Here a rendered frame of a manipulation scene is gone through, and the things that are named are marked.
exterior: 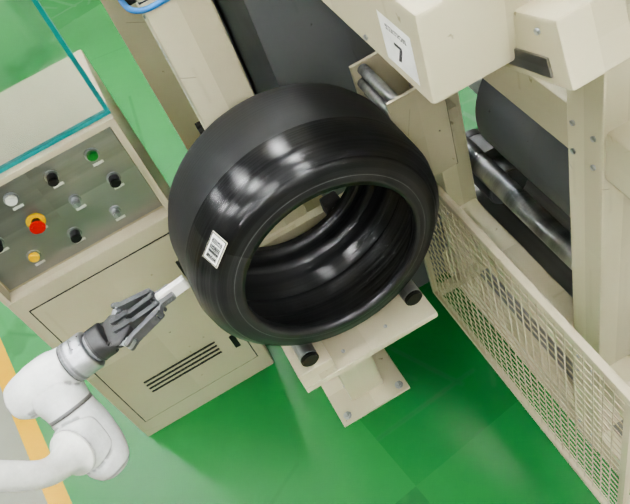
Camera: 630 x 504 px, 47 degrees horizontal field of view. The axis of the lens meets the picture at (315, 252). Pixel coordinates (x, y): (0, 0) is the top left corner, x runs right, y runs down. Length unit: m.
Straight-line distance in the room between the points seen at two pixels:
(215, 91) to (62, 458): 0.80
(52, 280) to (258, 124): 1.02
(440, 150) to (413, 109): 0.17
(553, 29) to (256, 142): 0.62
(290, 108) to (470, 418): 1.45
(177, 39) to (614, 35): 0.86
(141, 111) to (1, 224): 2.24
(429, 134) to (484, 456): 1.12
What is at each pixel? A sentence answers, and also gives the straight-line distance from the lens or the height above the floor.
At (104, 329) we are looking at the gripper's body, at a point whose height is 1.20.
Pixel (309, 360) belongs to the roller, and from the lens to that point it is 1.70.
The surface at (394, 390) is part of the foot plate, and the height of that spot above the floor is 0.01.
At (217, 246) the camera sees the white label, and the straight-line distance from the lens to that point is 1.36.
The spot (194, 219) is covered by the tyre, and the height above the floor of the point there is 1.37.
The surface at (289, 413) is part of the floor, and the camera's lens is 2.72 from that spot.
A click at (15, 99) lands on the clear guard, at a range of 1.92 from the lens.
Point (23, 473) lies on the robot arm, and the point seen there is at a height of 1.21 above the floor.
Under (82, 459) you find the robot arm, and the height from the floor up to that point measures 1.10.
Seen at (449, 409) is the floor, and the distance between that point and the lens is 2.58.
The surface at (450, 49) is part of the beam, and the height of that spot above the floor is 1.71.
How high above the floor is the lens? 2.31
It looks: 48 degrees down
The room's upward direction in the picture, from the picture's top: 25 degrees counter-clockwise
